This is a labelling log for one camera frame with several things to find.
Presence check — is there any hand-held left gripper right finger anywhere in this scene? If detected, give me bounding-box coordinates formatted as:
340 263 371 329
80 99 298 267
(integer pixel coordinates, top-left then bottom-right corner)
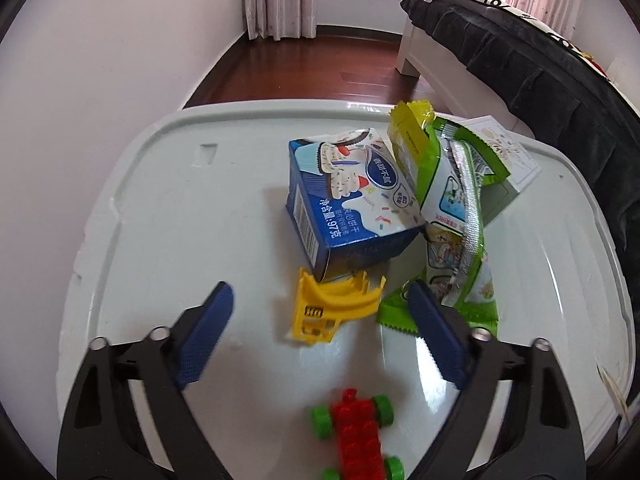
406 280 586 480

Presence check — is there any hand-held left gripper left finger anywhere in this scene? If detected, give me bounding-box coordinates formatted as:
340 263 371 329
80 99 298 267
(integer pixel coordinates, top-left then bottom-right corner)
57 281 236 480

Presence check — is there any yellow toy track piece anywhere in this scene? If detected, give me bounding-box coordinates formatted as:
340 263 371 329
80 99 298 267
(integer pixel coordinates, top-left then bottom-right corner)
289 267 387 345

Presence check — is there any red brick toy car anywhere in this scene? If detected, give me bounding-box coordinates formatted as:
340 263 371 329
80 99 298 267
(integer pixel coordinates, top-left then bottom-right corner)
310 388 407 480

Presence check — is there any green snack bag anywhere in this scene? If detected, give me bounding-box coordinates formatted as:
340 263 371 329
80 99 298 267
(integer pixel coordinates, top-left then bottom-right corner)
376 101 512 337

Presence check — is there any blue cookie box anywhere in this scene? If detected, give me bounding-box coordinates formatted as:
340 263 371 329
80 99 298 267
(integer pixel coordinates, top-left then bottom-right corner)
285 127 426 282

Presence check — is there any white floral carton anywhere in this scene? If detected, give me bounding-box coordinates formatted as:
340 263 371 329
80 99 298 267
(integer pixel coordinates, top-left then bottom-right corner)
462 116 542 222

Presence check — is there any white plastic storage box lid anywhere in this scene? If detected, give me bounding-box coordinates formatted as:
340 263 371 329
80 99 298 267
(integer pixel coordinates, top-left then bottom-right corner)
56 100 630 480

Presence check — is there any beige thin stick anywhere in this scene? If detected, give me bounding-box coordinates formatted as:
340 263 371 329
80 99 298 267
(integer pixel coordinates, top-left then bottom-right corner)
597 364 631 428

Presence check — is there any white bed frame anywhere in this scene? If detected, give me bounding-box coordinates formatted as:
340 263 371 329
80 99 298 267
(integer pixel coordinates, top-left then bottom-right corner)
397 12 537 139

